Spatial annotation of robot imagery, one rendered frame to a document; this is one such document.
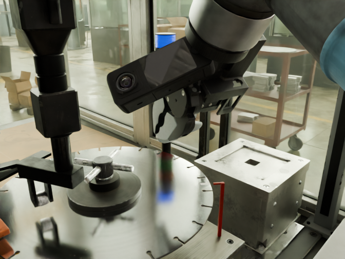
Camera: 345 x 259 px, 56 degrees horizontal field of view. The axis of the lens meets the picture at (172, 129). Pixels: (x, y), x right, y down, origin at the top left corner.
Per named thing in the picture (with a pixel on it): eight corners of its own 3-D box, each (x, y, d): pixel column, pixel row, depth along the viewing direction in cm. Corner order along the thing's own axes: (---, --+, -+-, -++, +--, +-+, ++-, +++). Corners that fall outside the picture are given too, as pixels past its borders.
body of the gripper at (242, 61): (229, 117, 43) (278, 51, 33) (173, 130, 39) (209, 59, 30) (205, 74, 46) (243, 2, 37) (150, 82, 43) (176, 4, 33)
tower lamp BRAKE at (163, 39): (165, 45, 73) (165, 32, 72) (179, 47, 70) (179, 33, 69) (150, 48, 70) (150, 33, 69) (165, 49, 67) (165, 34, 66)
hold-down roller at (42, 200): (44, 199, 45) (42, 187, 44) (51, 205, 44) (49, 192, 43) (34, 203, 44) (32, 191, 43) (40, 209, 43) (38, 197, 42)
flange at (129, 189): (125, 218, 43) (124, 202, 42) (52, 206, 46) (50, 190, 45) (150, 177, 53) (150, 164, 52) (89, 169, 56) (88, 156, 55)
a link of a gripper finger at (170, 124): (194, 149, 50) (216, 115, 43) (159, 158, 47) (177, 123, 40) (186, 132, 51) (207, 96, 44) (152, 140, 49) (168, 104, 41)
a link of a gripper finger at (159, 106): (186, 132, 51) (207, 96, 44) (152, 140, 49) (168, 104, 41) (178, 116, 53) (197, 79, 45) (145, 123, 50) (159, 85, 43)
